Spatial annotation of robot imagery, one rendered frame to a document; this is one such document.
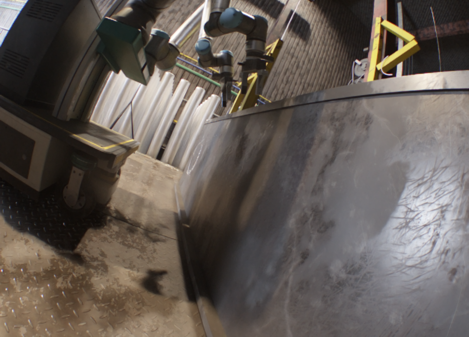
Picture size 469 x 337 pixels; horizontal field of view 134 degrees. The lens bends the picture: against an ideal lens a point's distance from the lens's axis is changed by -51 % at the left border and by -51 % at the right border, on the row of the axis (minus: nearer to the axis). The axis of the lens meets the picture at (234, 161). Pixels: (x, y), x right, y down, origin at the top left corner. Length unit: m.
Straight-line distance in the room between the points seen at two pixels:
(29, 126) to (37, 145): 0.07
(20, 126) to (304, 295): 0.91
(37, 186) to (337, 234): 0.84
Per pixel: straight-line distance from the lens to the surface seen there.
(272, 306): 0.44
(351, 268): 0.33
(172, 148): 3.25
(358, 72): 3.45
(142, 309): 0.60
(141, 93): 3.34
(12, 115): 0.85
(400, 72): 11.46
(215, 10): 0.97
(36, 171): 0.79
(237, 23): 0.82
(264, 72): 0.81
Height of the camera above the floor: 0.45
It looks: level
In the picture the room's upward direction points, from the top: 24 degrees clockwise
